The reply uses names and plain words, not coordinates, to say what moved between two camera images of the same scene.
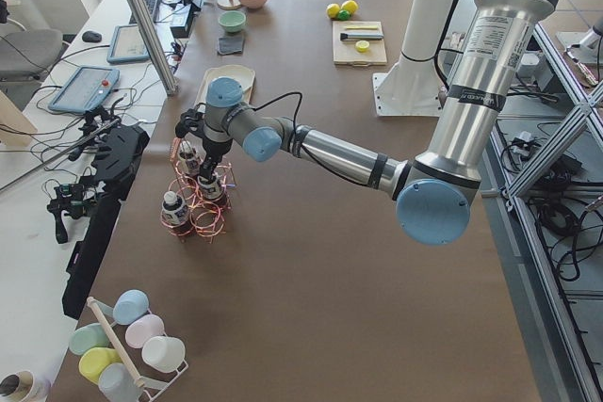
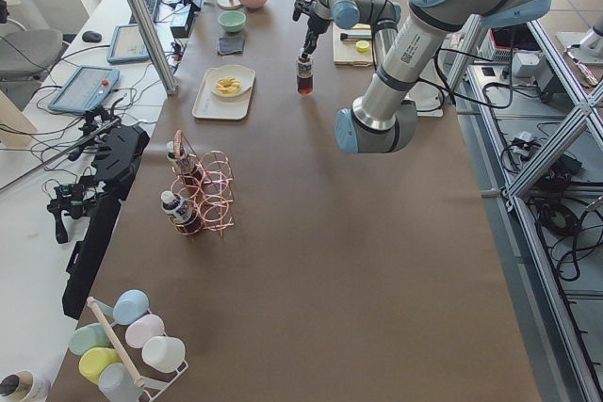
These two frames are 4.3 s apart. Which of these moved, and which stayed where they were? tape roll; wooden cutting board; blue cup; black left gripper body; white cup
Moved: black left gripper body
Stayed: wooden cutting board; white cup; blue cup; tape roll
